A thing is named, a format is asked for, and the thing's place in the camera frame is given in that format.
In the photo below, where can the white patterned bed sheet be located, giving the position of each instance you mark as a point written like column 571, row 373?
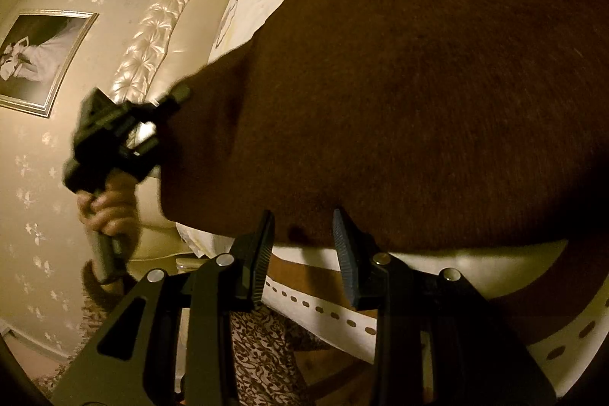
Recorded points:
column 556, row 293

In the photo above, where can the framed black white photo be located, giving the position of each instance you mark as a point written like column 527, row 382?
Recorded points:
column 36, row 53

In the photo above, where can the cream tufted leather headboard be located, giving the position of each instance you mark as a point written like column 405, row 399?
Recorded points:
column 173, row 40

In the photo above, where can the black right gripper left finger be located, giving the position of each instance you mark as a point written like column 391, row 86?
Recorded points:
column 169, row 340

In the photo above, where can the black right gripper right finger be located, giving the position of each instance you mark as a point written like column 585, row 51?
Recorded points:
column 478, row 356

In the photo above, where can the brown argyle sweater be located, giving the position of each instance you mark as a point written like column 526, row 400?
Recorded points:
column 436, row 124

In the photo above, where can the person's left hand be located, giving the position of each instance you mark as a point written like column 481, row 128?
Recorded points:
column 114, row 212

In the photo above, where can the floral patterned trousers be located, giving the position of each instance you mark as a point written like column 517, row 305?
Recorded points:
column 264, row 345

